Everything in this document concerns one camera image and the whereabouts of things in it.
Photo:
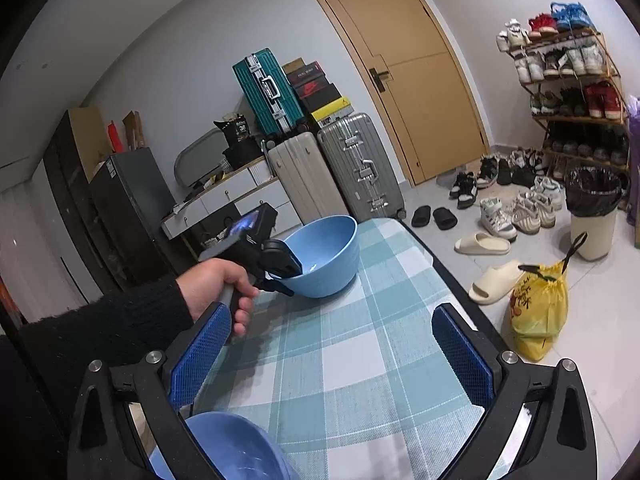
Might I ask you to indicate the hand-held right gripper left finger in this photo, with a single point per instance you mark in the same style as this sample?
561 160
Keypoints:
200 360

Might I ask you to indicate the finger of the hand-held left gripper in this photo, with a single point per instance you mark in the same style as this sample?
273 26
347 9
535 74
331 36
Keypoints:
280 286
285 257

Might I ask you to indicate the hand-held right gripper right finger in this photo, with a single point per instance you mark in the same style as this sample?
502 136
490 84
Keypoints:
462 355

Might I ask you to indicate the blue bowl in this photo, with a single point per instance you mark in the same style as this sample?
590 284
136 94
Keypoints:
330 265
235 450

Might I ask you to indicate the person's left forearm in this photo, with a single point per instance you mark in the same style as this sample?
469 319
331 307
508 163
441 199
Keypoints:
110 325

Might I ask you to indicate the person's left hand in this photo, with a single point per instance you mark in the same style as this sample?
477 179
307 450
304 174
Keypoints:
220 282

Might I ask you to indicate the white desk with drawers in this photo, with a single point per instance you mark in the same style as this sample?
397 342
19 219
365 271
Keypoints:
220 195

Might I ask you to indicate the beige suitcase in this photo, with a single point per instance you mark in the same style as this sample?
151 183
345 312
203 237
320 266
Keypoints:
305 180

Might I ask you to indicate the cream slipper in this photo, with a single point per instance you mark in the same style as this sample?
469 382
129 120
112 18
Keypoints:
482 245
500 282

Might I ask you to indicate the yellow plastic bag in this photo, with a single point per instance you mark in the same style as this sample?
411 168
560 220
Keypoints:
540 320

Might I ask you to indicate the teal checked tablecloth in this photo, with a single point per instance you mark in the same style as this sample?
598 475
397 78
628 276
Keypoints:
350 360

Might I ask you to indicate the silver suitcase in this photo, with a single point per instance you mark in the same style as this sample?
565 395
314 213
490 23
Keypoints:
360 170

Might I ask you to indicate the black paper bag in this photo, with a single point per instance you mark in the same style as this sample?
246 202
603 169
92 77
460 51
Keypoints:
232 130

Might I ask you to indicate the dark grey fridge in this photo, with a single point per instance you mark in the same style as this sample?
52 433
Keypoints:
135 210

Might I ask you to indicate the black slipper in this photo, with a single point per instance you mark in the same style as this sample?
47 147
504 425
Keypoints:
421 216
445 218

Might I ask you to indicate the teal suitcase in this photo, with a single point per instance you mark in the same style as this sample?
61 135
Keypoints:
260 95

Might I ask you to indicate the yellow and black shoe box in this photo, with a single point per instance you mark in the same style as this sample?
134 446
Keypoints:
332 109

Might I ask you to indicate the scattered assorted sneakers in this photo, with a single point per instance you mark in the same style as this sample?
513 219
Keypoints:
525 210

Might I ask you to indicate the brown cardboard box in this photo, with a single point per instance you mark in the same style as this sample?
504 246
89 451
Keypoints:
135 130

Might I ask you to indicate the red and black shoe box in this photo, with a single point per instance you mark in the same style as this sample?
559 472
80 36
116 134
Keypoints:
312 87

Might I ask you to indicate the red paper bag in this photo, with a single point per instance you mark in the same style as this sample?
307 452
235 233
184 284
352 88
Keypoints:
115 137

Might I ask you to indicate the trash bin with black bag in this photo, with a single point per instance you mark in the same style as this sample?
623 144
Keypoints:
592 235

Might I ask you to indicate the brown shoe box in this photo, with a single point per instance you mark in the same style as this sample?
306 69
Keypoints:
292 66

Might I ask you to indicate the black cabinet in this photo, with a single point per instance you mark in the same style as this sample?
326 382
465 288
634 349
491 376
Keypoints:
70 200

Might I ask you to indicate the wooden door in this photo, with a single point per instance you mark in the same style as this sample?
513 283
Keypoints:
410 110

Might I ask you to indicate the large cardboard box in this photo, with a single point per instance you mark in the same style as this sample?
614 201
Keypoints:
87 140

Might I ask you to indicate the wooden shoe rack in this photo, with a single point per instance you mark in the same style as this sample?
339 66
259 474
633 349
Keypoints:
575 120

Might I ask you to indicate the rows of assorted sneakers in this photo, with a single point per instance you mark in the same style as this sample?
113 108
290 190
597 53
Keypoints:
600 100

